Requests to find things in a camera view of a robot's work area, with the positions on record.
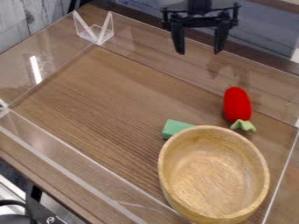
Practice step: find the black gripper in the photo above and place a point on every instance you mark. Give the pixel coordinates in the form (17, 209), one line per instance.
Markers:
(201, 14)

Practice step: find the red plush strawberry toy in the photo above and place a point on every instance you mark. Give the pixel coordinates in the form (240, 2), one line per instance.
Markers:
(238, 109)

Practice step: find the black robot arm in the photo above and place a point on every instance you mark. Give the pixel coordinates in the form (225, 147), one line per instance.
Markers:
(217, 14)

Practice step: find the green foam block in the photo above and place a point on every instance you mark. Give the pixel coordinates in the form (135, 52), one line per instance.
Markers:
(173, 127)

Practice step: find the wooden oval bowl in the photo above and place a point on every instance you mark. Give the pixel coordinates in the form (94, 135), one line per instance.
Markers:
(214, 175)

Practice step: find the black metal table leg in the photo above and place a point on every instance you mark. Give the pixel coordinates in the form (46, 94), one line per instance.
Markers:
(39, 213)

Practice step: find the clear acrylic corner bracket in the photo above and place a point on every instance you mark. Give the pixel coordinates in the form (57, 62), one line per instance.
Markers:
(95, 34)

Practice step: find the clear acrylic tray wall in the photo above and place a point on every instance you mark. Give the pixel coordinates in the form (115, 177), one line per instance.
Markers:
(83, 109)

